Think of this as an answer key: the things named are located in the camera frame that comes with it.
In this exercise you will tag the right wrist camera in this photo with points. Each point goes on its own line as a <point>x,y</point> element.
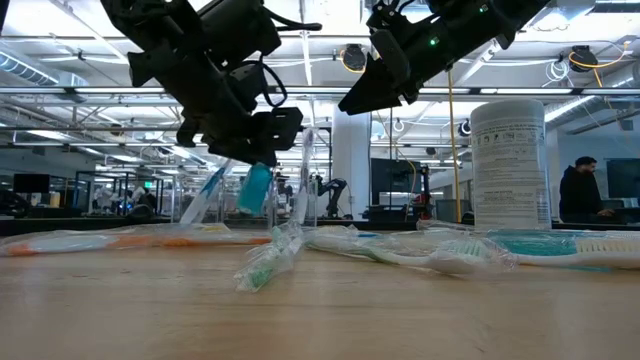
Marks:
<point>400,15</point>

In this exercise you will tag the small black monitor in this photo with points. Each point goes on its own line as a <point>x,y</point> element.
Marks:
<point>30,183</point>

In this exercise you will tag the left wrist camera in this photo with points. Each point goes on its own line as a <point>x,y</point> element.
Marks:
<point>270,130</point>

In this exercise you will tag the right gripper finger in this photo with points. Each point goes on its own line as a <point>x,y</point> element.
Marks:
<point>372,95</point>
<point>395,55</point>

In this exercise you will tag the teal toothbrush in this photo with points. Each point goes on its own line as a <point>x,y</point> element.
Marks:
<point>535,245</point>

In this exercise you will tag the green white toothbrush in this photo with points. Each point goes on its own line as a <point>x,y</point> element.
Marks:
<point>440,261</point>
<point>265,270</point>

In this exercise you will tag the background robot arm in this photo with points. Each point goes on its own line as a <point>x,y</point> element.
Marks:
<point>335,187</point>

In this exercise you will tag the large black monitor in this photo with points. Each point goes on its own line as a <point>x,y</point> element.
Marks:
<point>395,180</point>

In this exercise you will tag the white wipes canister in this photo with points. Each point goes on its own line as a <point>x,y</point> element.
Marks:
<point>510,170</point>

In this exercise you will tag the dark wall monitor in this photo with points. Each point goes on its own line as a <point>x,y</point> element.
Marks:
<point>625,180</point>

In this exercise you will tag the black table frame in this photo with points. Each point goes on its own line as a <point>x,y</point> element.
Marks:
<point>75,226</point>

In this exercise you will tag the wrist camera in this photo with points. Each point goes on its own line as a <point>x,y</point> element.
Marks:
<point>400,15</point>
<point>270,130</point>

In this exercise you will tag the white column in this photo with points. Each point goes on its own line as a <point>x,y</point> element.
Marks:
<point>352,165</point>

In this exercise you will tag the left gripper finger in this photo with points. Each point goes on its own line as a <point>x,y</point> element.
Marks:
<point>250,155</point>
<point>189,132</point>

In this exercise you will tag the purple white toothbrush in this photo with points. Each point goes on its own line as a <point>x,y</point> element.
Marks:
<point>302,200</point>

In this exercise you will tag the clear acrylic holder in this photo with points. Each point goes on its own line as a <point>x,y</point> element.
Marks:
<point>272,200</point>

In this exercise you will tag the person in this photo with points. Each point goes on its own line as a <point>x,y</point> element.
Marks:
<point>580,195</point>

